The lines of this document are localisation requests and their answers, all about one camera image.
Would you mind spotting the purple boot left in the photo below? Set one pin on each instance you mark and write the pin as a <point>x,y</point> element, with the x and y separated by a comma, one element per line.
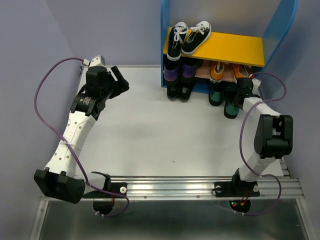
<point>171,71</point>

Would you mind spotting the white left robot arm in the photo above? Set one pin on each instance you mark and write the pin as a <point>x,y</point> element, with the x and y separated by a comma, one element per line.
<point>64,178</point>

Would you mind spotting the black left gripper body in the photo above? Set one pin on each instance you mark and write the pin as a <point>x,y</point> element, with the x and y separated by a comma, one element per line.
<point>107,89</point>

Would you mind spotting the black slip-on sneaker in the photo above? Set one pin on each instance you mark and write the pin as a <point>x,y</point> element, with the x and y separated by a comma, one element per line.
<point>173,90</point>

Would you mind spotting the purple boot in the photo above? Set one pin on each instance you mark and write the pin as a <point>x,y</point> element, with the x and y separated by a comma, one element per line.
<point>189,68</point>
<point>171,71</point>

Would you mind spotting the black lace-up sneaker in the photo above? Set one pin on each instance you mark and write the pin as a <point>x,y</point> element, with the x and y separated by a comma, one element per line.
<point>185,91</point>

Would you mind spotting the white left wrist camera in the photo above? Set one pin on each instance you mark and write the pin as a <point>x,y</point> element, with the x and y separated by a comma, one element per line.
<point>97,61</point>

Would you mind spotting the purple boot right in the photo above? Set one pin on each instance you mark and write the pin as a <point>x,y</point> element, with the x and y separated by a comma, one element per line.
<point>189,68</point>

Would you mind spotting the blue shoe shelf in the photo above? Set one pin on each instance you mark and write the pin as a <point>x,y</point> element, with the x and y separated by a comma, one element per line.
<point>234,48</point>

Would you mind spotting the black white sneaker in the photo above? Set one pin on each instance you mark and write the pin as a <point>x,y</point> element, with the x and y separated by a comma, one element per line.
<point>200,33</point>
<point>176,39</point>

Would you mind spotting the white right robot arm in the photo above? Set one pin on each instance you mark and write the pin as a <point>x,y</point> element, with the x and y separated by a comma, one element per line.
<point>273,136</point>

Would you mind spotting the orange sneaker white laces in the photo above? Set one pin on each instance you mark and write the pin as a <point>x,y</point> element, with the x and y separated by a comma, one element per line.
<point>240,71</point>

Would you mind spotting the green loafer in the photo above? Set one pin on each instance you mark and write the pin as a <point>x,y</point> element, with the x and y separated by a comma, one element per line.
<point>216,93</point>
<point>230,111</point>

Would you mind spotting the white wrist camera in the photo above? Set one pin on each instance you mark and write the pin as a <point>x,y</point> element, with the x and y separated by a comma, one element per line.
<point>97,61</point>
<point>256,84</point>

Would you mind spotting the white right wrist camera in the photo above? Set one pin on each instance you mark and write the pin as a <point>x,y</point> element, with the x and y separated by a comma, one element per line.
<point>256,84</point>

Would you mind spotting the black white sneaker left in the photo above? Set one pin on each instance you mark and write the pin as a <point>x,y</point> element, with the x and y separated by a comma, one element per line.
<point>176,39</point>

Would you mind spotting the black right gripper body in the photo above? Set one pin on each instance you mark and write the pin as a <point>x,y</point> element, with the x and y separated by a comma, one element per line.
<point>233,102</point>

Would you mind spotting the aluminium mounting rail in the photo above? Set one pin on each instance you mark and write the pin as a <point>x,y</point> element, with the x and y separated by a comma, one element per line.
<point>200,188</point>

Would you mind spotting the black white sneaker right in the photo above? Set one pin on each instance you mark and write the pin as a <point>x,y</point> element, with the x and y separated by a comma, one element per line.
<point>200,33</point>

